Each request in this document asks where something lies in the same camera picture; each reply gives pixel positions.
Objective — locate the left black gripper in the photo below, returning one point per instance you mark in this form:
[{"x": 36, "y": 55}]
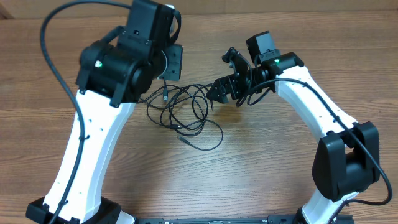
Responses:
[{"x": 172, "y": 71}]

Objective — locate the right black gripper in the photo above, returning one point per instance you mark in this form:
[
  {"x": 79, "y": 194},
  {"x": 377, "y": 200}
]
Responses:
[{"x": 221, "y": 83}]

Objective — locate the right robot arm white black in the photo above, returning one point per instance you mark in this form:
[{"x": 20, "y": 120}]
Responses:
[{"x": 347, "y": 155}]

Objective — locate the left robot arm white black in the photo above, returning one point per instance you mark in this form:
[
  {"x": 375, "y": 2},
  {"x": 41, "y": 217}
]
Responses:
[{"x": 114, "y": 72}]

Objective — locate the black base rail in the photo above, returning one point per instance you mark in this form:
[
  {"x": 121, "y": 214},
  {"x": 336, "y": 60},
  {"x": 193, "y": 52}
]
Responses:
[{"x": 271, "y": 219}]

